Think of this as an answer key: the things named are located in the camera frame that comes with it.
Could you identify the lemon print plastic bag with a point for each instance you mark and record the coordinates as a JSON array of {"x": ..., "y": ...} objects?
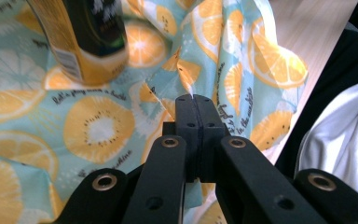
[{"x": 74, "y": 124}]

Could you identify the gold and green drink can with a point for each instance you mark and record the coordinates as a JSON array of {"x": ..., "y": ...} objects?
[{"x": 87, "y": 40}]

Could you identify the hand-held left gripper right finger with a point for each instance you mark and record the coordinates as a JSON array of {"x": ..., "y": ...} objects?
[{"x": 211, "y": 124}]

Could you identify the white cloth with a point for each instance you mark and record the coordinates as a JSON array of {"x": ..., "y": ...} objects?
[{"x": 345, "y": 133}]

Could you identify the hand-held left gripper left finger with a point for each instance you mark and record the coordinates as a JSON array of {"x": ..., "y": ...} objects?
[{"x": 188, "y": 118}]

